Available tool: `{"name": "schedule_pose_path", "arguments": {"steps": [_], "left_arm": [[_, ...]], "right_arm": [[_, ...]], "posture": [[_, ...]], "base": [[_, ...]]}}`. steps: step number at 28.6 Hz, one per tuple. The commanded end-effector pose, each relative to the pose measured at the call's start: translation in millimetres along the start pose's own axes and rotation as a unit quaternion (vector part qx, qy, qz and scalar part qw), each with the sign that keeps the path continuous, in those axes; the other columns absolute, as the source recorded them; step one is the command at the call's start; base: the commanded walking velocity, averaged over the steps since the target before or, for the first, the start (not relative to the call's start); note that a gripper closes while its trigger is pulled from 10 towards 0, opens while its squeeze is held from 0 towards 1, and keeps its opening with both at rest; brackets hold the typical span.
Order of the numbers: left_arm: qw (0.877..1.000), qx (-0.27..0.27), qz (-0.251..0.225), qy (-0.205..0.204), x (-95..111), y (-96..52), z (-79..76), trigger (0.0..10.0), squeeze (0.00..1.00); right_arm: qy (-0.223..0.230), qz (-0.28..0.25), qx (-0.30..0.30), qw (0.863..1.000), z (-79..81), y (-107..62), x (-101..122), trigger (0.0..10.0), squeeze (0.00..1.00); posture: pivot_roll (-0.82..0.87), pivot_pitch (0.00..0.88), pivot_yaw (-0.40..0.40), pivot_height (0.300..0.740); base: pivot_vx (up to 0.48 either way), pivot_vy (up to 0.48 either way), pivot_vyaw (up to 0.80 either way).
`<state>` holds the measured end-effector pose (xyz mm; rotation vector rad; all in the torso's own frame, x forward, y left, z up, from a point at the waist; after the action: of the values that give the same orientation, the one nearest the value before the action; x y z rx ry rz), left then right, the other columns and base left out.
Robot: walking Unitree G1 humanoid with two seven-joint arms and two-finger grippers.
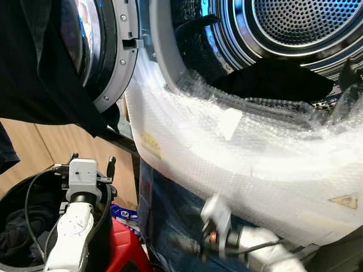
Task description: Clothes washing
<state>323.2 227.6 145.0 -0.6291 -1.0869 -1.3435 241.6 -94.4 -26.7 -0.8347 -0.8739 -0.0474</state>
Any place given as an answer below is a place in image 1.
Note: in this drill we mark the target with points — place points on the yellow label sticker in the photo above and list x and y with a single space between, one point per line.
150 145

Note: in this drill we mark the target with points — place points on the perforated steel washer drum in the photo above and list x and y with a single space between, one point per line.
306 22

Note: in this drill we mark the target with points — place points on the blue and white package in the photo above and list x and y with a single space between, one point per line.
125 214

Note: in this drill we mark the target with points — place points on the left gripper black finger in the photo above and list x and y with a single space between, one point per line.
74 157
111 165

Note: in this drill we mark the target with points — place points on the white tape piece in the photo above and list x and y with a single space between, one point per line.
229 123

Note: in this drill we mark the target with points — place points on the hanging black garment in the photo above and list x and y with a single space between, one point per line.
39 68

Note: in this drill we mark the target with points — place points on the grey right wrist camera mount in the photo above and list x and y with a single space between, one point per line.
216 215

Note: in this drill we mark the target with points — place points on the yellow triangle warning sticker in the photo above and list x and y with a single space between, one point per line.
346 203

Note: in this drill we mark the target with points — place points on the black mesh garment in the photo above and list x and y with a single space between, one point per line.
195 48

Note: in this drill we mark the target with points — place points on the black plastic laundry bucket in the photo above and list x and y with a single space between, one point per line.
102 250

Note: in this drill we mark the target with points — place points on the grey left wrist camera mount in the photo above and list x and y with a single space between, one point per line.
84 175

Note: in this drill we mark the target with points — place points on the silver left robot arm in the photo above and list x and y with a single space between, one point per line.
71 232

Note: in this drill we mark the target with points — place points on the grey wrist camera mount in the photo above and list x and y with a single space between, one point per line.
216 215
84 175

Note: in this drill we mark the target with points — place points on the black marble countertop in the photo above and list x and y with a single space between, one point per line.
122 141

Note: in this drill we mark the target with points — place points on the dark clothes pile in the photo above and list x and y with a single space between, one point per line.
22 238

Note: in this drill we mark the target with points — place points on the red plastic stool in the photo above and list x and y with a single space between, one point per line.
125 249

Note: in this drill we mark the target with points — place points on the light wooden cabinet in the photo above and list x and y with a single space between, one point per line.
51 147

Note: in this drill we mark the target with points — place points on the bubble wrapped washing machine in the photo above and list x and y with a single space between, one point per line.
255 164

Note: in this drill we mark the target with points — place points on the grey round washer door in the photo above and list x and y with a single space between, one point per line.
122 56

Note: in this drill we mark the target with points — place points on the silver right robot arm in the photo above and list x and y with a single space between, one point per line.
266 249

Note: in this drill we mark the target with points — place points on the grey rubber door gasket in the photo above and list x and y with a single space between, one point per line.
161 45

